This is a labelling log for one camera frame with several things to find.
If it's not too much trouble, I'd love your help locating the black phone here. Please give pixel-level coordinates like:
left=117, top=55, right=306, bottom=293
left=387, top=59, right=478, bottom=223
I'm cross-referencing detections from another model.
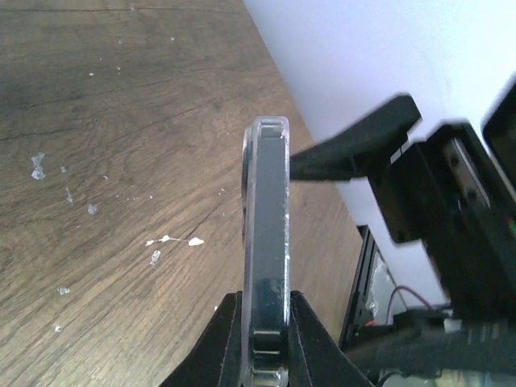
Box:
left=241, top=116, right=290, bottom=386

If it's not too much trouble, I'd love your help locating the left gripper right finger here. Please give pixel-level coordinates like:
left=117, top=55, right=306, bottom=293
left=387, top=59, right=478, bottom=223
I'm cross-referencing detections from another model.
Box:
left=289, top=291, right=372, bottom=387

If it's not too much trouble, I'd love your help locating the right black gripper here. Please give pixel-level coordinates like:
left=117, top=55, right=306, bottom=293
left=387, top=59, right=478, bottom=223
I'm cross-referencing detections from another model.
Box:
left=290, top=94, right=515, bottom=318

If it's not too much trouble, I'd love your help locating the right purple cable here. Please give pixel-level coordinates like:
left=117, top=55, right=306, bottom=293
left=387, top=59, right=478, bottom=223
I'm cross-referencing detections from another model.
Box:
left=385, top=285, right=440, bottom=326

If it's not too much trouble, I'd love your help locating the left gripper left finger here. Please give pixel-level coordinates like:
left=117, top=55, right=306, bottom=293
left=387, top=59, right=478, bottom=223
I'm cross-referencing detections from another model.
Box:
left=161, top=291, right=242, bottom=387

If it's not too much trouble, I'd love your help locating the black aluminium frame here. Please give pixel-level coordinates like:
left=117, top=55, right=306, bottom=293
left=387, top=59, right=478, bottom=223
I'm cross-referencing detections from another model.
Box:
left=339, top=226, right=377, bottom=350

